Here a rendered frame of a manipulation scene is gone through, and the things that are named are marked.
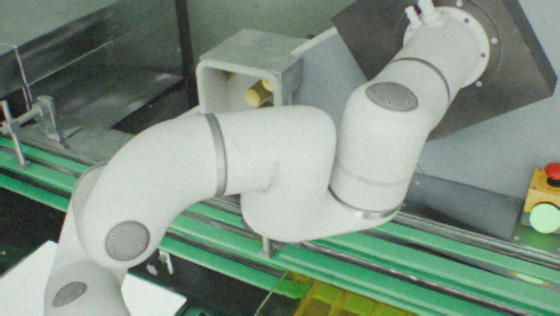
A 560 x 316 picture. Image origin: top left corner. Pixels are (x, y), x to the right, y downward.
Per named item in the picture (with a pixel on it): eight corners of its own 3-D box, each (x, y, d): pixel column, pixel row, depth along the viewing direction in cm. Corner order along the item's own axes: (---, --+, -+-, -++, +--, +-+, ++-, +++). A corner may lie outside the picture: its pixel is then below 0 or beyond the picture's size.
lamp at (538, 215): (528, 220, 92) (525, 231, 90) (534, 197, 89) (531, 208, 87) (558, 228, 90) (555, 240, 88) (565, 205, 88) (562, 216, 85)
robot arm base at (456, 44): (381, 8, 87) (339, 45, 76) (457, -28, 79) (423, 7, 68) (428, 97, 91) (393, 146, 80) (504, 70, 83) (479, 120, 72)
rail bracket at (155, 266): (186, 247, 131) (148, 286, 121) (182, 223, 127) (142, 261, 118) (201, 253, 129) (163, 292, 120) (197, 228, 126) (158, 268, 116)
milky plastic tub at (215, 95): (229, 141, 125) (206, 162, 119) (220, 41, 113) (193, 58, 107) (303, 161, 118) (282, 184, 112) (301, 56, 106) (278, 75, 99)
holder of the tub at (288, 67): (233, 161, 128) (213, 180, 123) (222, 41, 113) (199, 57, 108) (304, 181, 121) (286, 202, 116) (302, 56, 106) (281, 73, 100)
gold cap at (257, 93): (255, 77, 111) (242, 87, 108) (271, 81, 110) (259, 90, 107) (256, 94, 113) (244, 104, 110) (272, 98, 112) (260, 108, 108)
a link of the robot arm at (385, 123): (462, 67, 69) (421, 130, 58) (432, 153, 78) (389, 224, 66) (388, 39, 72) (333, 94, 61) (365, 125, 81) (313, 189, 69)
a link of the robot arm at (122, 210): (196, 106, 65) (61, 120, 60) (231, 122, 53) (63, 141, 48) (206, 224, 68) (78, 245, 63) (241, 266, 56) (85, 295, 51)
